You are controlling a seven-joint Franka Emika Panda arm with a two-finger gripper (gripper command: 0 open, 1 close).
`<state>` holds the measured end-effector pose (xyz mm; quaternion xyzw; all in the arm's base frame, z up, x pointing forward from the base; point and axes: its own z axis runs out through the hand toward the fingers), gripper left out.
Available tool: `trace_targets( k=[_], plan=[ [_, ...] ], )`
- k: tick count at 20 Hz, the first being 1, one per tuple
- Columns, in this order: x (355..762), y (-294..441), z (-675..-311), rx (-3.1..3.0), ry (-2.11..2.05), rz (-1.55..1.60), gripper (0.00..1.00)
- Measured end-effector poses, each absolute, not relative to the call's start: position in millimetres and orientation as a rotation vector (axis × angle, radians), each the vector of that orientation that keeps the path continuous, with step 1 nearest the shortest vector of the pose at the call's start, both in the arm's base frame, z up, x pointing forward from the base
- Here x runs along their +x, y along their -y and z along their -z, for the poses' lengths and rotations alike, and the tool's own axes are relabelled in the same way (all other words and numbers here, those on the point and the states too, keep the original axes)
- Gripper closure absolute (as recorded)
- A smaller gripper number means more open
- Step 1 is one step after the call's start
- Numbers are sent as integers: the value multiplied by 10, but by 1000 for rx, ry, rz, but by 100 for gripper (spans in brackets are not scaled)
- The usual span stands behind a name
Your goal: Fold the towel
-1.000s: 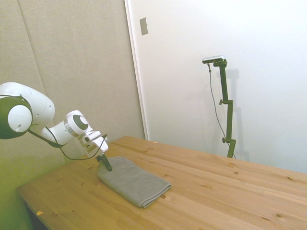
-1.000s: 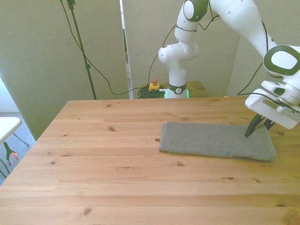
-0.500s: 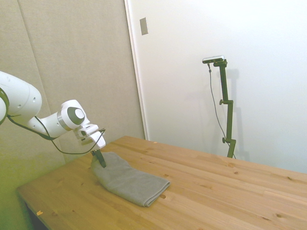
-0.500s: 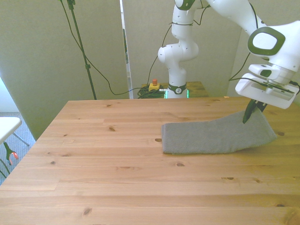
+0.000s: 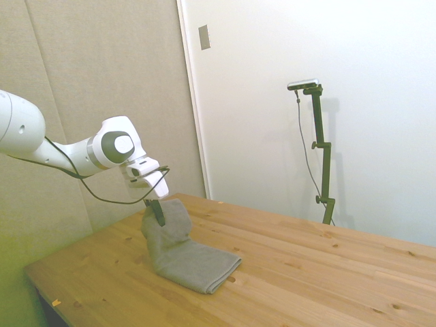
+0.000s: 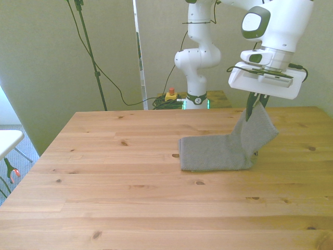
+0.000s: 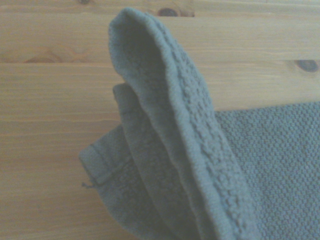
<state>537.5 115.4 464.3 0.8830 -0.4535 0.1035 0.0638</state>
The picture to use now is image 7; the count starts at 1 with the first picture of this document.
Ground grey towel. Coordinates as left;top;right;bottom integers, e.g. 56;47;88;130
78;7;320;240

